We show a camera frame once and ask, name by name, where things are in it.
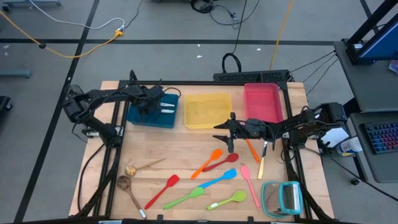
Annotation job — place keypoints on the white paper sheet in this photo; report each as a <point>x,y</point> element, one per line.
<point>337,135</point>

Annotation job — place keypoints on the black cart caster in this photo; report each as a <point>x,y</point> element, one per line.
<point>3,104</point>

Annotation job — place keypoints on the yellow translucent plastic bin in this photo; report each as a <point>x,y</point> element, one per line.
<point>206,110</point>

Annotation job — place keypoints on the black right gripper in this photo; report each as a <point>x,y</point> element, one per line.
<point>252,128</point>

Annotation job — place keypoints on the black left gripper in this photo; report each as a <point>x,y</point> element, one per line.
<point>147,95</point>

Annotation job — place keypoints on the red silicone spatula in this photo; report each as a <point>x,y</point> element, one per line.
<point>172,181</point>

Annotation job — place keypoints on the silver metal bracket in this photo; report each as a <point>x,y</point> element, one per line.
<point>115,222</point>

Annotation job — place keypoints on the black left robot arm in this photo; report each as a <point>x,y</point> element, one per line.
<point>102,95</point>

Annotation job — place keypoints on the orange silicone spoon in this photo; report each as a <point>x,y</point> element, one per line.
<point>215,154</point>

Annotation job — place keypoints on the grey keyboard desk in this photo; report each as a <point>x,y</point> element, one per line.
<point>373,168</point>

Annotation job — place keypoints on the grey cart leg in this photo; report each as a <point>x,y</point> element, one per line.
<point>15,74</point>
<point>31,3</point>

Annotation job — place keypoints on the small black floor ball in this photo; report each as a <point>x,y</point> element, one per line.
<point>42,45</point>

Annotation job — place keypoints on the colourful booklet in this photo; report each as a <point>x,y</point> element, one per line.
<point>393,67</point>

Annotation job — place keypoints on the dark wooden spoon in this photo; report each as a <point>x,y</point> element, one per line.
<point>123,183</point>

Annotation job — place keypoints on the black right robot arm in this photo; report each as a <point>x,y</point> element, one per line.
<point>311,123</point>

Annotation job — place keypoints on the blue plastic bin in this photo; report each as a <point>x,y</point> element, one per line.
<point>161,119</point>

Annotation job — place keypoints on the white bottle blue label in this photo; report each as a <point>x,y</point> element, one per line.
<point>349,145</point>

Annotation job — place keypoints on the rainbow backlit keyboard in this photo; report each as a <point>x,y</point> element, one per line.
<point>382,137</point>

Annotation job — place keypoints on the black monitor stand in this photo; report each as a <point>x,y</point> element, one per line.
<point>370,21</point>

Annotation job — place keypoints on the blue screen monitor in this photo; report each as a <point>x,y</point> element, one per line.
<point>382,43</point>

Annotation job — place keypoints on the pink silicone spatula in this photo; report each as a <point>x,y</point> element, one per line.
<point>245,171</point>

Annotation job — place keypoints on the light wooden spoon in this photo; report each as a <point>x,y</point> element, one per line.
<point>130,170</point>

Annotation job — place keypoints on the pink plastic bin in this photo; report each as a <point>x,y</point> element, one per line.
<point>262,102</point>

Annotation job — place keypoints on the black caster wheel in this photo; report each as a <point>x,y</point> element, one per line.
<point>355,181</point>

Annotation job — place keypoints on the green silicone spatula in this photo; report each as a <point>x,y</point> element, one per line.
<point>196,193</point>

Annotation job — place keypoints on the black aluminium table frame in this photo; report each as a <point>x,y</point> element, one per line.
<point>192,82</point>

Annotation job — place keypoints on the dark red silicone spoon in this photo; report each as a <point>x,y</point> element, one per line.
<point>231,157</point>

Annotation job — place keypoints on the black perforated power strip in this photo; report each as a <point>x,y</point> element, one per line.
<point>248,76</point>

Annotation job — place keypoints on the green silicone spoon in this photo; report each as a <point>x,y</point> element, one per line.
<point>238,196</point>

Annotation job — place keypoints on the teal mesh utensil basket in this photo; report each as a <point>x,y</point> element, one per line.
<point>273,199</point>

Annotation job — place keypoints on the blue silicone spatula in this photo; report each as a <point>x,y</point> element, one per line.
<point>229,174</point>

